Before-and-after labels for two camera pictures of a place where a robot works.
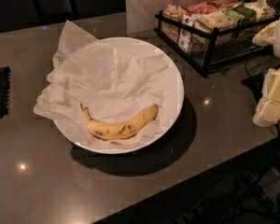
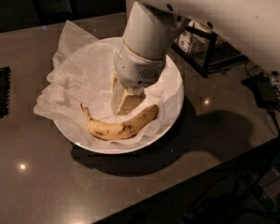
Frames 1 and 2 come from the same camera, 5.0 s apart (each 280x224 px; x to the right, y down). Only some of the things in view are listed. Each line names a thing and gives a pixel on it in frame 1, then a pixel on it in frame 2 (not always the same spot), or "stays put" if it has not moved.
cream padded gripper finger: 269,112 -> 129,102
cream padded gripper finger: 276,84 -> 118,93
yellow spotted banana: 110,132 stays put
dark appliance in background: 54,3 stays put
